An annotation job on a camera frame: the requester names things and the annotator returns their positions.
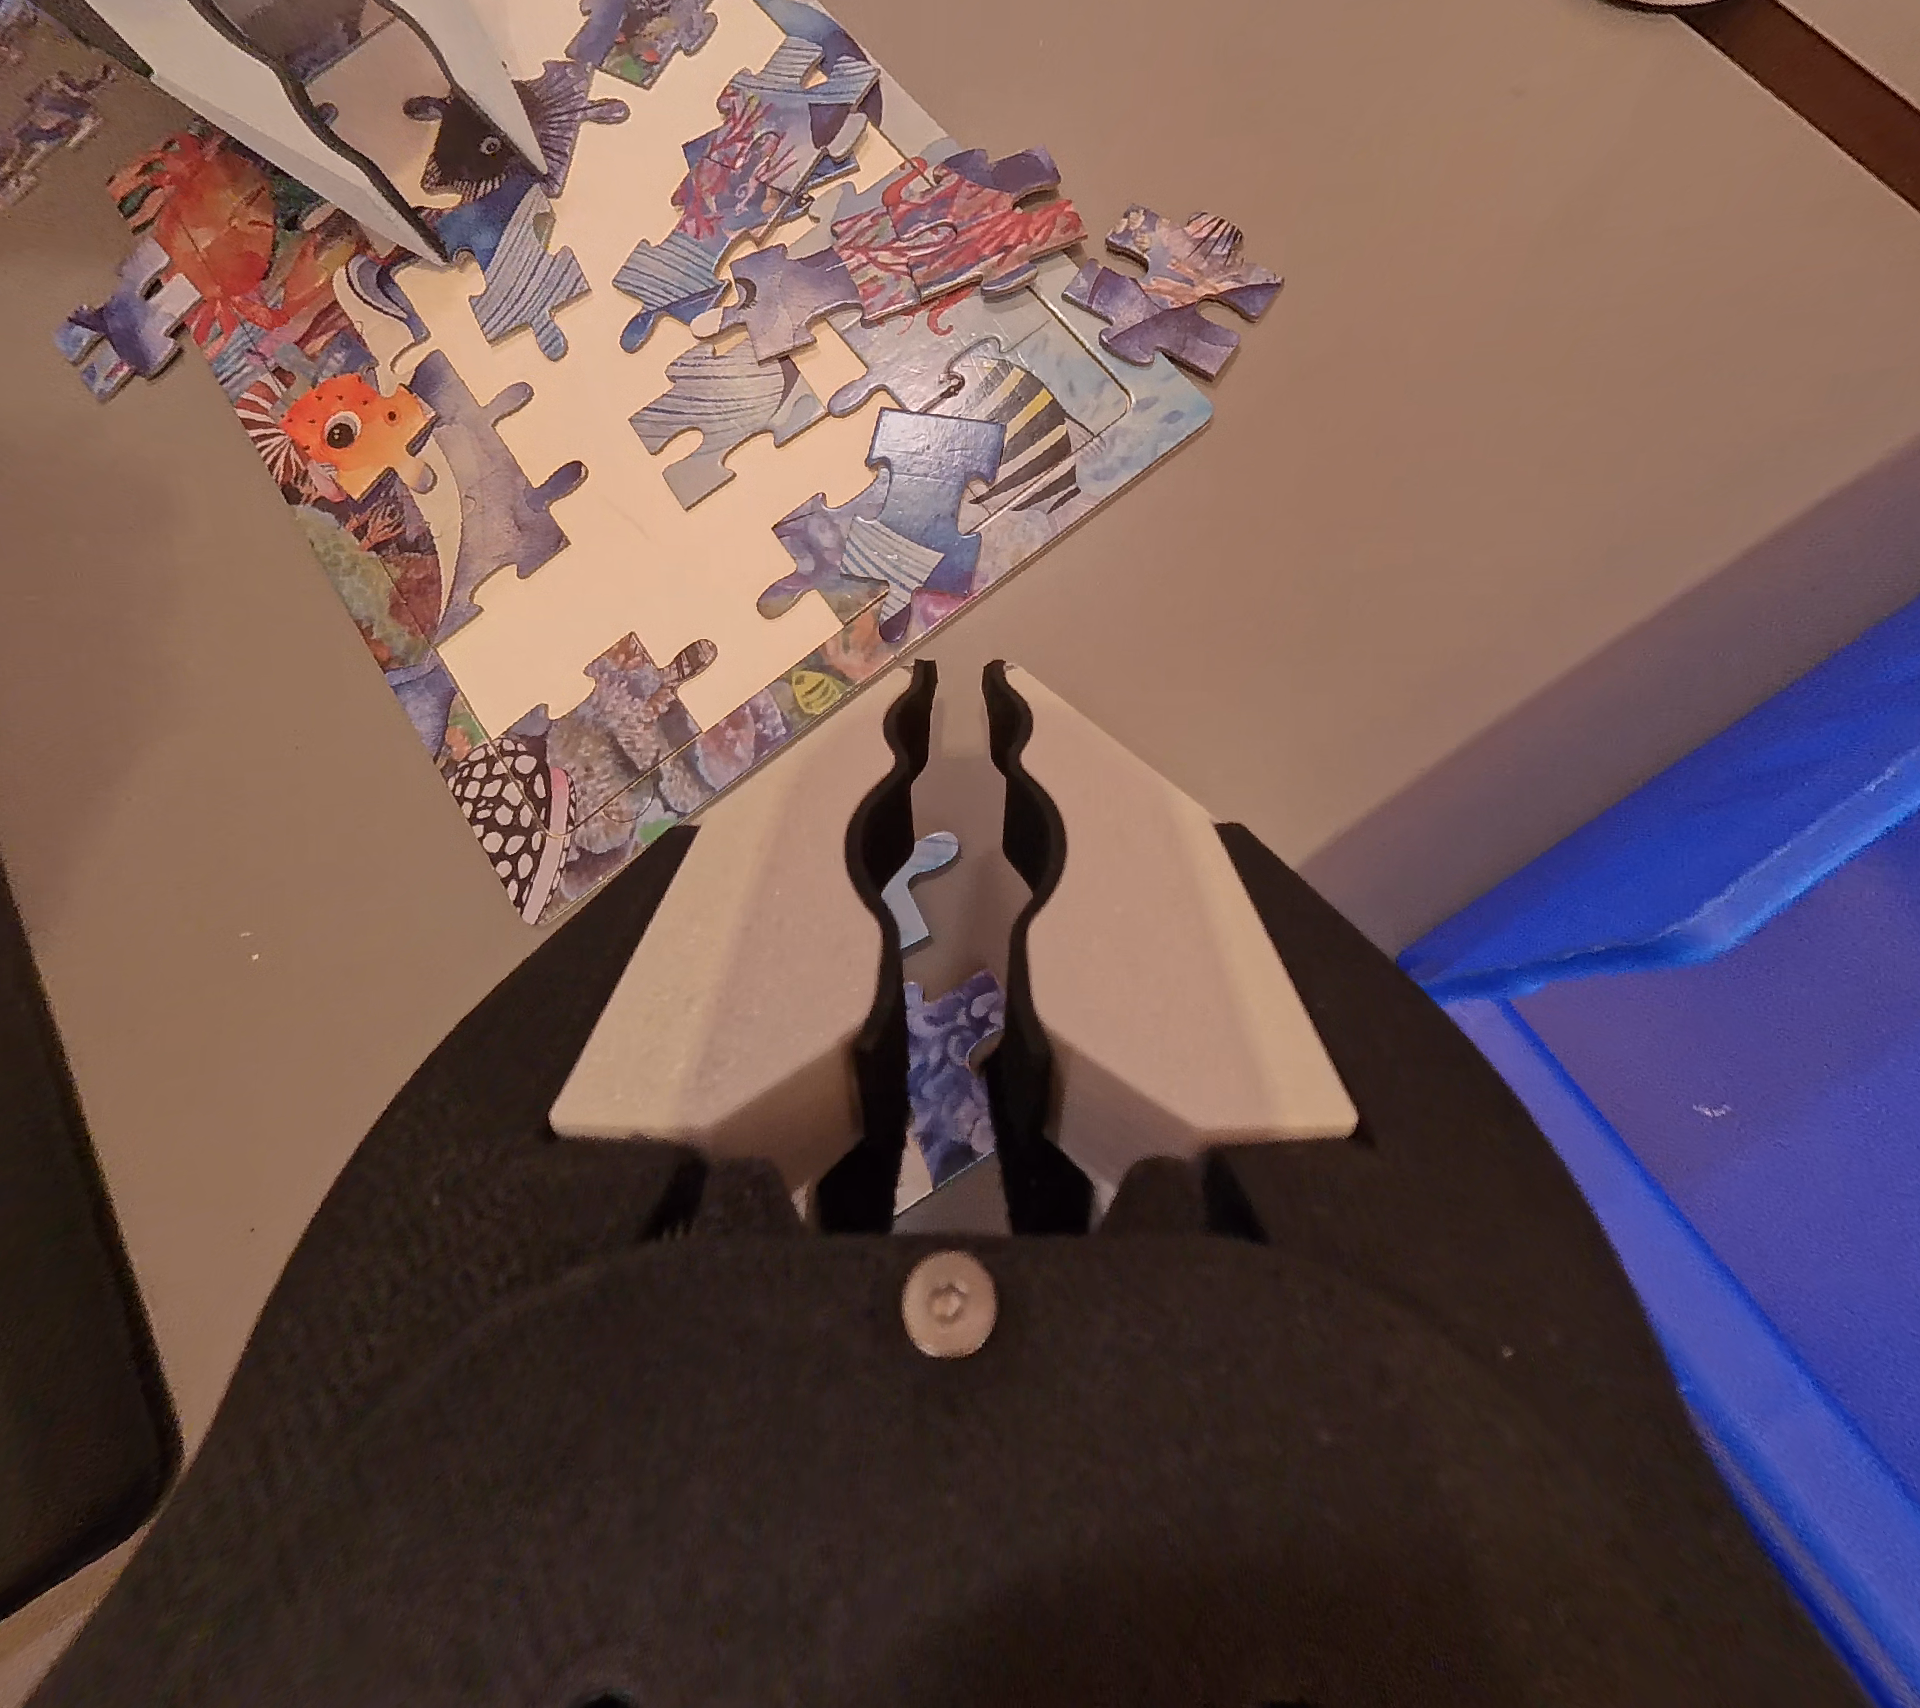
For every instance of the mottled lavender yellow fish piece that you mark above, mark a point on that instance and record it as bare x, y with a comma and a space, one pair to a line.
803, 546

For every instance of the red coral purple puzzle piece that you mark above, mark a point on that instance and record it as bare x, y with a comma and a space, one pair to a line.
990, 209

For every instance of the lavender pink spiky puzzle piece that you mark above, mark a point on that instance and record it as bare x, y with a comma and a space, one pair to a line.
1185, 282

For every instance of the purple blue white puzzle piece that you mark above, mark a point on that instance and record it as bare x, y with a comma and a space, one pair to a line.
120, 328

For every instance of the lavender coral orange puzzle piece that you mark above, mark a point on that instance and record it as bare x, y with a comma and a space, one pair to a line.
953, 1078

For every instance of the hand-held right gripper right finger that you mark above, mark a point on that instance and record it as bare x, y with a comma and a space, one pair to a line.
1200, 988

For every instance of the blue dark coral puzzle piece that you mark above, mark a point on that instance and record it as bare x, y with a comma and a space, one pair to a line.
645, 12

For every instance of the navy striped puzzle piece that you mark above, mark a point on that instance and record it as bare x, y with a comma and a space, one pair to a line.
674, 282

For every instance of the black sea urchin puzzle piece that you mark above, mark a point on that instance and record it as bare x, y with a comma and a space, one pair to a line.
481, 140

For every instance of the red tipped tail puzzle piece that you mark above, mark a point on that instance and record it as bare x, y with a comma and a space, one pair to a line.
374, 291

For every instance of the blue red coral puzzle piece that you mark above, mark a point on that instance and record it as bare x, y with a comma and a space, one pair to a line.
735, 178

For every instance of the light blue anemone puzzle piece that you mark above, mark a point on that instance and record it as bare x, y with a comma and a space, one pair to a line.
914, 883

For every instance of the lavender white whale puzzle piece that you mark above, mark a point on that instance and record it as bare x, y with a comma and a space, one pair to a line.
481, 418

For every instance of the red green coral puzzle piece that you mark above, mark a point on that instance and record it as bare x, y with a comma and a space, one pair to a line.
884, 261

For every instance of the purple eyelash puzzle piece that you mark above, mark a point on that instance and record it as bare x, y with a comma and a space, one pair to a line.
794, 298

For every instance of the purple white sail puzzle piece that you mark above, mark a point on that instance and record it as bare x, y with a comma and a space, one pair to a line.
510, 539

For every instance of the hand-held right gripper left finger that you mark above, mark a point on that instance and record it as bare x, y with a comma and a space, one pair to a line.
705, 988

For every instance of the lavender bubble puzzle piece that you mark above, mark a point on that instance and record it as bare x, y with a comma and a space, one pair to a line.
53, 126

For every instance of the orange print puzzle piece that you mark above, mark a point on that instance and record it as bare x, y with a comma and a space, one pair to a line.
344, 427

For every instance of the sea print puzzle board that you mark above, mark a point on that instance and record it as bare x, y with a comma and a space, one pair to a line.
570, 568

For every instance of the blue plastic bin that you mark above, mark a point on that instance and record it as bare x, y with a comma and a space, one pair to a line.
1724, 1139

